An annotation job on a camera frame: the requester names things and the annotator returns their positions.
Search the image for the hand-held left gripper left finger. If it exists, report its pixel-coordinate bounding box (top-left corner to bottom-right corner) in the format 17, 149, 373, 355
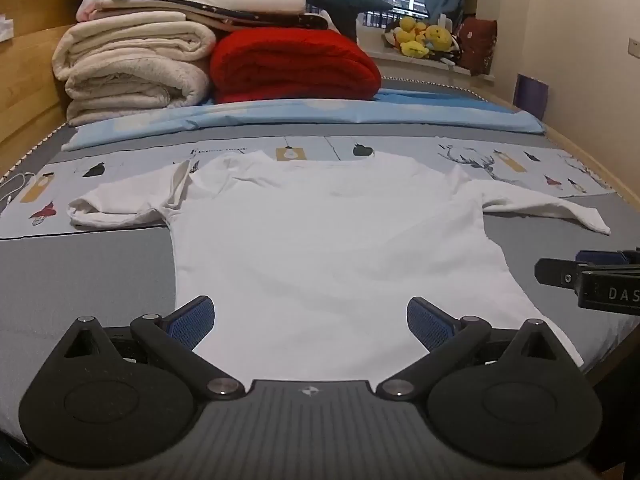
47, 295, 247, 401

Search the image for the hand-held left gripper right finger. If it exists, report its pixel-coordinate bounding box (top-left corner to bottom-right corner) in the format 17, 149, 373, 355
375, 296, 568, 401

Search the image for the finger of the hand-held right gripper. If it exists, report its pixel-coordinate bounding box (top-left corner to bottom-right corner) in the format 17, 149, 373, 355
575, 248, 640, 266
534, 258, 586, 290

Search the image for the white t-shirt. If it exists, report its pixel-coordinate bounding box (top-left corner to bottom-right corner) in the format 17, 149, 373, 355
67, 150, 612, 386

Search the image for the printed bed sheet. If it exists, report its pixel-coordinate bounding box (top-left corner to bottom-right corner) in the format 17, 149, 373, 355
0, 132, 618, 241

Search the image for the purple bag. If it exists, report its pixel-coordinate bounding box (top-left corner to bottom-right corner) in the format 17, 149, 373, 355
514, 73, 551, 120

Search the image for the light blue sheet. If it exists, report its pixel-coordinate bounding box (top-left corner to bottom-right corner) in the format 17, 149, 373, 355
61, 87, 546, 152

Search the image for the dark red bag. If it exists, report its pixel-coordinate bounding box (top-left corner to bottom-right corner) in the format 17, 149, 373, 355
457, 16, 498, 77

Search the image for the striped plush toy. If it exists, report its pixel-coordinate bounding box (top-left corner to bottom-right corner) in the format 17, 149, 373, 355
440, 34, 463, 67

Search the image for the yellow plush toy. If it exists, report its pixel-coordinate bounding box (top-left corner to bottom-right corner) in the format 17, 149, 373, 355
397, 16, 431, 59
425, 25, 454, 54

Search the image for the cream folded blanket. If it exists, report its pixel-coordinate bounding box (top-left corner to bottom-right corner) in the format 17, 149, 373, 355
51, 10, 217, 127

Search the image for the red folded blanket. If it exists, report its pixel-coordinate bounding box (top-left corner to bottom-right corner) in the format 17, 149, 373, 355
210, 29, 383, 106

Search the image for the dark patterned folded cloth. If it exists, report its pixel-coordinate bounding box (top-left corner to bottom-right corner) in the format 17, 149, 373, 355
170, 7, 330, 32

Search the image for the white cable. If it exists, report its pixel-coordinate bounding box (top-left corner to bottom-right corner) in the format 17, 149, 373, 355
0, 172, 40, 207

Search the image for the wooden bed frame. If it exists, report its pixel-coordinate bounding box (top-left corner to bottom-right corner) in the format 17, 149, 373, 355
0, 0, 640, 391

